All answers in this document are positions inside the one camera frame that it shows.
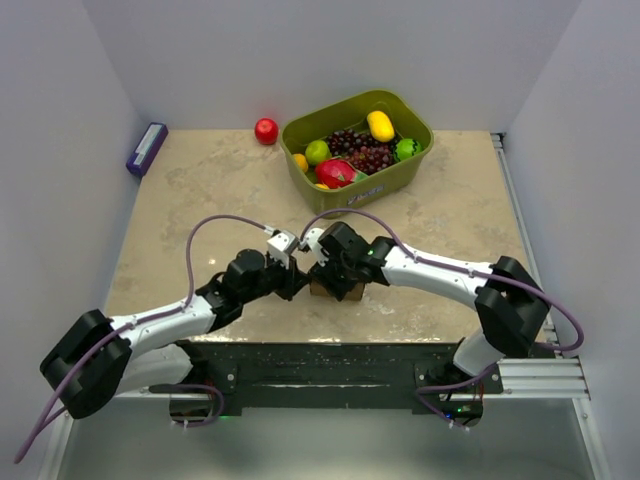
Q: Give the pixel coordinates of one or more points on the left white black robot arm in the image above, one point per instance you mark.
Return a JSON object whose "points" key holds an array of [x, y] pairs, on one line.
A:
{"points": [[100, 357]]}

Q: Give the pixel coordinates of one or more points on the dark purple grape bunch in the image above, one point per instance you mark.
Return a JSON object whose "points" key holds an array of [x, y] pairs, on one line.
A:
{"points": [[361, 150]]}

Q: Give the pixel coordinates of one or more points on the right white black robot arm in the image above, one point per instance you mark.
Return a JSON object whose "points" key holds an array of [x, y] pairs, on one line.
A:
{"points": [[510, 316]]}

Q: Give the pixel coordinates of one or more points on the small green watermelon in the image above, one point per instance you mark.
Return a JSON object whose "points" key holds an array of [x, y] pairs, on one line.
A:
{"points": [[406, 148]]}

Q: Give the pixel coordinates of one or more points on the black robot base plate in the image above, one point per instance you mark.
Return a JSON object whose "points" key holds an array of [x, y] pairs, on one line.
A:
{"points": [[236, 376]]}

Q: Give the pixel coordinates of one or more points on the small orange fruit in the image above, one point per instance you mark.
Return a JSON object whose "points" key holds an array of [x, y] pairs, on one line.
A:
{"points": [[301, 161]]}

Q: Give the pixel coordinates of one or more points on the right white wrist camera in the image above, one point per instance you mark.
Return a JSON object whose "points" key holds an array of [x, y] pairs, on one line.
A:
{"points": [[310, 243]]}

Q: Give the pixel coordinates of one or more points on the red apple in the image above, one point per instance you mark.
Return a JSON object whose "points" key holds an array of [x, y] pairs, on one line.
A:
{"points": [[266, 131]]}

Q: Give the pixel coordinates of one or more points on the red dragon fruit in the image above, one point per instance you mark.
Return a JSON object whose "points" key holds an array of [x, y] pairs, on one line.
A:
{"points": [[335, 173]]}

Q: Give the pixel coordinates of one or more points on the brown cardboard paper box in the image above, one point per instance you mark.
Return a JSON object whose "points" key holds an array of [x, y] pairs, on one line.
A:
{"points": [[355, 294]]}

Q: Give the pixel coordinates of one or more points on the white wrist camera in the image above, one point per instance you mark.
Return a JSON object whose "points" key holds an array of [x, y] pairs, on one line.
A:
{"points": [[281, 247], [310, 243]]}

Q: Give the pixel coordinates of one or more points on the purple white rectangular box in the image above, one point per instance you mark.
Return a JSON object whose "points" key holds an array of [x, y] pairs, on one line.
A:
{"points": [[147, 149]]}

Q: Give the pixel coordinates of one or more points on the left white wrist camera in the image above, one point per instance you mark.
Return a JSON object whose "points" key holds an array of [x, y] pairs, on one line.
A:
{"points": [[281, 247]]}

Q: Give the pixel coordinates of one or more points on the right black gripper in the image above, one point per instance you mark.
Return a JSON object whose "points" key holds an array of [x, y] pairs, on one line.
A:
{"points": [[336, 288]]}

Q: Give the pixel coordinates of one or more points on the olive green plastic bin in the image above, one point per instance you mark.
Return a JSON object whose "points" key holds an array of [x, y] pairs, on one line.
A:
{"points": [[351, 113]]}

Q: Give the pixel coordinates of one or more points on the yellow mango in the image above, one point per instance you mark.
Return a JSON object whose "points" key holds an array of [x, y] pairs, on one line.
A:
{"points": [[380, 126]]}

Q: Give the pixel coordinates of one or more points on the green lime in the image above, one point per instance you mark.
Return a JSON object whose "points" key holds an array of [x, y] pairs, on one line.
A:
{"points": [[317, 152]]}

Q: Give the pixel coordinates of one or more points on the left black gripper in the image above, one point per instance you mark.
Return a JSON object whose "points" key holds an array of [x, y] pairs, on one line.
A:
{"points": [[292, 279]]}

